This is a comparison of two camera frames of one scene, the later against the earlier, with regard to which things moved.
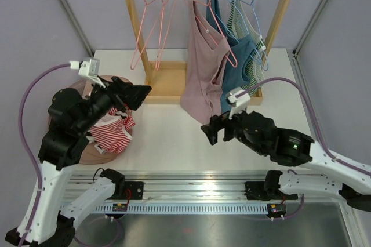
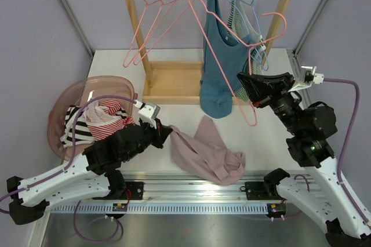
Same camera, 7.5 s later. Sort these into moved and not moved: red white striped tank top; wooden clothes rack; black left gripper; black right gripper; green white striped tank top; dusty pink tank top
Moved: dusty pink tank top; black right gripper; black left gripper
Not moved: green white striped tank top; red white striped tank top; wooden clothes rack
